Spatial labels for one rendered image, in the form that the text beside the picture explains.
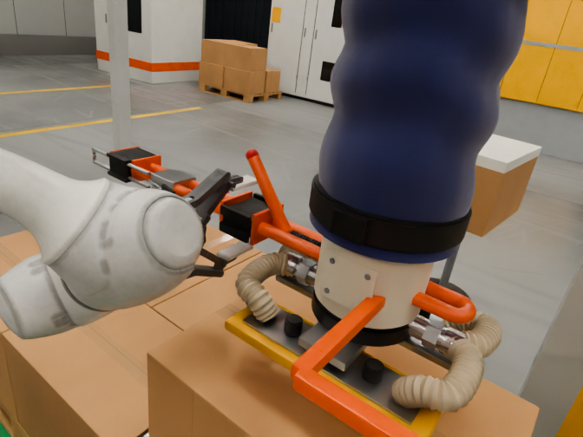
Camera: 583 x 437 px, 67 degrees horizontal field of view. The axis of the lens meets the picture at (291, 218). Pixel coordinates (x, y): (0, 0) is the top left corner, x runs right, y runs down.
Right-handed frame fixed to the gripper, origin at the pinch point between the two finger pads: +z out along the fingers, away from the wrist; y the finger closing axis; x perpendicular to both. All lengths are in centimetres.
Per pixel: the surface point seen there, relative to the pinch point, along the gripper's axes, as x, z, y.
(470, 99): 34.8, -5.9, -28.6
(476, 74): 34.4, -4.9, -31.1
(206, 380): 7.7, -16.1, 23.9
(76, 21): -1020, 554, 46
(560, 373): 64, 94, 64
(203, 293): -51, 41, 64
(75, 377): -47, -12, 64
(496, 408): 49, 14, 24
